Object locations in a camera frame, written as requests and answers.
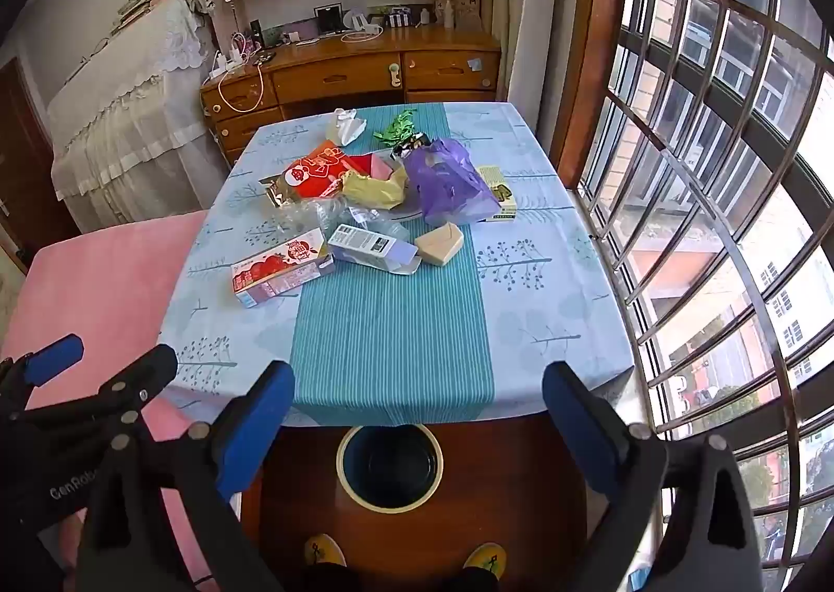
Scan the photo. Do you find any white and purple box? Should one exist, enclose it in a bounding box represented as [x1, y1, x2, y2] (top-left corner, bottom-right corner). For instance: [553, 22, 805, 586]
[326, 224, 421, 276]

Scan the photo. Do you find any purple plastic bag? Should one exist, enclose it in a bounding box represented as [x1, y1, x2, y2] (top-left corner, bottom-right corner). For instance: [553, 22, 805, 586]
[404, 138, 496, 227]

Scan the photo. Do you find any cream curtain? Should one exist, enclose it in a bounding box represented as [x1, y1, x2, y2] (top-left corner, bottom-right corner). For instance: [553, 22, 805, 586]
[488, 0, 597, 137]

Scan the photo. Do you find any white cable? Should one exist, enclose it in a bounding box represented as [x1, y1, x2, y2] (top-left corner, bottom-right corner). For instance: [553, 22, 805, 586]
[218, 61, 265, 113]

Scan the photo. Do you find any red tomato print carton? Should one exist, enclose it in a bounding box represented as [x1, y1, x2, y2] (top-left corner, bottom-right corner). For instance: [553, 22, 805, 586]
[231, 227, 336, 310]

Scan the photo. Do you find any crumpled green paper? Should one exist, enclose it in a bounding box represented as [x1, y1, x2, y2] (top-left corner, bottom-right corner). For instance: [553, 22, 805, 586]
[373, 108, 418, 145]

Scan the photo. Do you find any red and pink paper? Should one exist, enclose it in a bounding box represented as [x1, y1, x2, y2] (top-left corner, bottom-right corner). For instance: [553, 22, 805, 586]
[345, 152, 398, 179]

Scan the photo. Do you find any cream and green carton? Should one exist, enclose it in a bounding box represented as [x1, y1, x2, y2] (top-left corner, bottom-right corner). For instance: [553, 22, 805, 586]
[475, 165, 519, 221]

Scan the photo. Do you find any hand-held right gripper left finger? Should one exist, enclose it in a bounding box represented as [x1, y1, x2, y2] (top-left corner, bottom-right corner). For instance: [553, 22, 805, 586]
[78, 361, 296, 592]

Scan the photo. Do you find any clear plastic bag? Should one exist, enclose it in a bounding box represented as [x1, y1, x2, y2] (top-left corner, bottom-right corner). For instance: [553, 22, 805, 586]
[277, 198, 392, 241]

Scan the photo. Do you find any beige paper box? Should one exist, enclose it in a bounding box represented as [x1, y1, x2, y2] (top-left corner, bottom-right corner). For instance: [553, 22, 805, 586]
[415, 223, 465, 267]

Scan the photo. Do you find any wooden door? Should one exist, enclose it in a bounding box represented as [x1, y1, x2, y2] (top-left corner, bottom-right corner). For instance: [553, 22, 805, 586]
[0, 58, 82, 270]

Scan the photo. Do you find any crumpled white paper bag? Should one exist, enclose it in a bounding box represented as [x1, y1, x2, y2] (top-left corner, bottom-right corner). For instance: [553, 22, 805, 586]
[326, 108, 367, 145]

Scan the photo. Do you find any cardboard cat box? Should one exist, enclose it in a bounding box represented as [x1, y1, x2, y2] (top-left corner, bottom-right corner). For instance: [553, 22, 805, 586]
[435, 0, 482, 33]

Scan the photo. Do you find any blue bin with cream rim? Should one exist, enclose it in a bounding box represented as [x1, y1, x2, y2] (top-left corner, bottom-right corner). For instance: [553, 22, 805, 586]
[335, 423, 447, 510]

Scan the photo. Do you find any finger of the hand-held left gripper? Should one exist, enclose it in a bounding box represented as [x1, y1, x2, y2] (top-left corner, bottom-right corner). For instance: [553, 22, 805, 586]
[19, 343, 179, 437]
[0, 335, 85, 401]

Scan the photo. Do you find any round white plate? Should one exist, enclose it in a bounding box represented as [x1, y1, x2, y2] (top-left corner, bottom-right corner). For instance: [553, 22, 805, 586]
[378, 201, 434, 223]

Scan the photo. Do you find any window with metal grille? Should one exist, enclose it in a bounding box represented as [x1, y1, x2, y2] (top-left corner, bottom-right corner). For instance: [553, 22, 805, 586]
[580, 0, 834, 567]

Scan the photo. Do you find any black photo frame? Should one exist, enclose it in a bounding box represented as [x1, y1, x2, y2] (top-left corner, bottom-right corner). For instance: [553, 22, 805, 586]
[314, 4, 345, 36]

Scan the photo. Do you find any yellow plastic bag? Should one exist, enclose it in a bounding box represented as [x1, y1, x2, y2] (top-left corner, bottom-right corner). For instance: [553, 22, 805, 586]
[342, 167, 410, 212]

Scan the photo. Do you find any wooden window frame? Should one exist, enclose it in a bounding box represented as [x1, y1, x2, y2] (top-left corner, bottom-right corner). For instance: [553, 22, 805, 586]
[550, 0, 630, 189]

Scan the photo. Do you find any white lace cover cloth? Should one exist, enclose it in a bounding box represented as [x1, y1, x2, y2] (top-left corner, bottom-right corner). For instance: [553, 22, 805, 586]
[48, 0, 229, 235]

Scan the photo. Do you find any yellow slipper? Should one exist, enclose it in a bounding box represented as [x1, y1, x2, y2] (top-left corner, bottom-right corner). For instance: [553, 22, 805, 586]
[462, 543, 508, 573]
[305, 535, 346, 567]

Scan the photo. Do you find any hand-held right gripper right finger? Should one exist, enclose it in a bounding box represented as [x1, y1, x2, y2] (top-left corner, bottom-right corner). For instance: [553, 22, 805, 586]
[542, 361, 763, 592]

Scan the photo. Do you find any red and gold foil pouch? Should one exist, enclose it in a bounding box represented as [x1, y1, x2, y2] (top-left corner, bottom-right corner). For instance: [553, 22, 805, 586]
[262, 139, 356, 208]

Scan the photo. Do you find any crumpled black wrapper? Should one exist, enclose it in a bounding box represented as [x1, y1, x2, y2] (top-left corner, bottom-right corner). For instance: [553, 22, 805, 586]
[391, 134, 431, 162]

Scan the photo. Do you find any wooden desk with drawers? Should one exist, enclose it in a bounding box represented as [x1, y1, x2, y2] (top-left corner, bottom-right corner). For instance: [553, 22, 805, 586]
[201, 22, 502, 166]

